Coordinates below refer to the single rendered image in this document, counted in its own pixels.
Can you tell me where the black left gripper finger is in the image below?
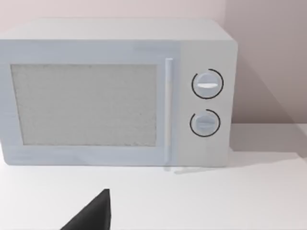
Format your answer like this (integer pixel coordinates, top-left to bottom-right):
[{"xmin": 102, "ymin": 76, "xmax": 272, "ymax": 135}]
[{"xmin": 59, "ymin": 188, "xmax": 112, "ymax": 230}]

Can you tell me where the small pale microwave knob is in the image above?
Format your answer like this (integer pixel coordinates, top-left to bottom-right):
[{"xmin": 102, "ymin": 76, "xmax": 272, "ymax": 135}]
[{"xmin": 189, "ymin": 109, "xmax": 221, "ymax": 138}]

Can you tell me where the pale microwave door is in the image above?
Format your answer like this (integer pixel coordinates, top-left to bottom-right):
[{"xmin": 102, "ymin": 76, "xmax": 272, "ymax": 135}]
[{"xmin": 0, "ymin": 39, "xmax": 183, "ymax": 167}]

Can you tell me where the large pale microwave knob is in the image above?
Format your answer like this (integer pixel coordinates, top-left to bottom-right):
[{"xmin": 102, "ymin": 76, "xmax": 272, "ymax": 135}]
[{"xmin": 191, "ymin": 68, "xmax": 224, "ymax": 99}]

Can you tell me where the pale microwave oven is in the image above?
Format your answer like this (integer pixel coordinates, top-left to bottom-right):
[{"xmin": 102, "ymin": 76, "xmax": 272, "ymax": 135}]
[{"xmin": 0, "ymin": 18, "xmax": 239, "ymax": 168}]

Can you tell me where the pale microwave door handle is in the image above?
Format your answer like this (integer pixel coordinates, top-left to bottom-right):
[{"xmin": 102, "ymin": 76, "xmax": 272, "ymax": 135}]
[{"xmin": 164, "ymin": 57, "xmax": 174, "ymax": 168}]

